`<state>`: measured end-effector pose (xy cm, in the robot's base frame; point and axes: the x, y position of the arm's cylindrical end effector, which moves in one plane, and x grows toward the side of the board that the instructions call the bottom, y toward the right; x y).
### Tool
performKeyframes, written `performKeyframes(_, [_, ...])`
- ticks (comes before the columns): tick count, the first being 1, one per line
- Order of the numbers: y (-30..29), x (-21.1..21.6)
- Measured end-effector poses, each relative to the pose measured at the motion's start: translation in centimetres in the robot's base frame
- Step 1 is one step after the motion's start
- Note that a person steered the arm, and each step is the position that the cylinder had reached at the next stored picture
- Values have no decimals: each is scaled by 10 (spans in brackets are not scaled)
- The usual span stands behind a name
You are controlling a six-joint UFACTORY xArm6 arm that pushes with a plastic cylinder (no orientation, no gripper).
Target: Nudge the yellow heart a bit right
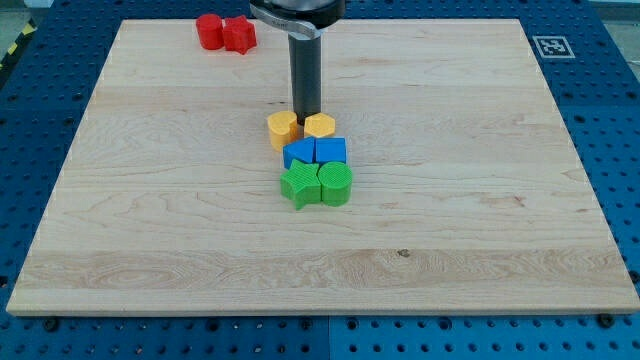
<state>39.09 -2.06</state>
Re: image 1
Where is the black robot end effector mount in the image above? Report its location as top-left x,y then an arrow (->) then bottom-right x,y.
249,0 -> 346,40

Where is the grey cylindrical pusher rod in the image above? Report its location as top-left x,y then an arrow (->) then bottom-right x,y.
288,34 -> 321,125

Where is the yellow heart block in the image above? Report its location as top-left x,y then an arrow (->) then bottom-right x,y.
267,111 -> 299,151

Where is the red star block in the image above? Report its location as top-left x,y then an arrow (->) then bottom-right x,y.
223,15 -> 257,54

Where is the yellow hexagon block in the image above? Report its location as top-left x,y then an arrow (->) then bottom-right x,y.
304,113 -> 336,138

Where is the blue triangle block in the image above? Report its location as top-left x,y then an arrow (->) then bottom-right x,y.
282,137 -> 316,169

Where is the blue square block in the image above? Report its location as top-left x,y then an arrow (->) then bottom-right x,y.
314,137 -> 347,164

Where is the red cylinder block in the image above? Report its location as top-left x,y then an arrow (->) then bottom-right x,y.
196,13 -> 224,50

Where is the green star block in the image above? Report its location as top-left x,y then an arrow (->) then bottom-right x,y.
280,159 -> 321,210

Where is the green cylinder block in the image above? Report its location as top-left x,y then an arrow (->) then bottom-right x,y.
318,162 -> 353,207

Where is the light wooden board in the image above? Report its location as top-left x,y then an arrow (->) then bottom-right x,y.
7,19 -> 639,316

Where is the white fiducial marker tag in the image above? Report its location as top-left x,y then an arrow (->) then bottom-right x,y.
533,35 -> 575,59

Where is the yellow black hazard tape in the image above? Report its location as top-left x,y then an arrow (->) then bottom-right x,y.
1,18 -> 37,74

